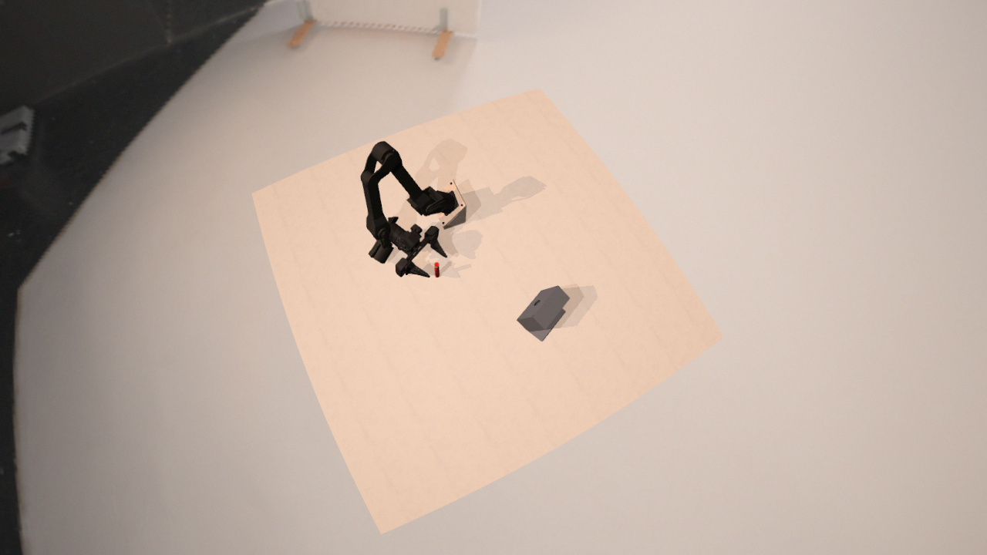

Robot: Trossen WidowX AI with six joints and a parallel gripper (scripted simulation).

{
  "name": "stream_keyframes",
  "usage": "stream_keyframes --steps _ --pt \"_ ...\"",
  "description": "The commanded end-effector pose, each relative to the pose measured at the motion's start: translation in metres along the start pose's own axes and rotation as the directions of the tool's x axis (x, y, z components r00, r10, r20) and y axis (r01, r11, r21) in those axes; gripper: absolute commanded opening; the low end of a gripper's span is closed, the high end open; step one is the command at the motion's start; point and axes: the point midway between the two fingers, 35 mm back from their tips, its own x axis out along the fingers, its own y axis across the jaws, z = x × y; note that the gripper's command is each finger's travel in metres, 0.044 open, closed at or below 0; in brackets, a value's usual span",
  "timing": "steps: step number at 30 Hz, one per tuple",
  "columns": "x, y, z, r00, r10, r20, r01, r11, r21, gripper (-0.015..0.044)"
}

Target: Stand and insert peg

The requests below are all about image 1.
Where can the grey flat panel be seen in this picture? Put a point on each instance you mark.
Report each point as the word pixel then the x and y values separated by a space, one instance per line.
pixel 544 312

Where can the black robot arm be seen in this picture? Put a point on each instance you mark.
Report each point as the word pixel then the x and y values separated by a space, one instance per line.
pixel 425 202

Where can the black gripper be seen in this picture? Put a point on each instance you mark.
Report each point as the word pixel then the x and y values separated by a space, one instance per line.
pixel 405 265

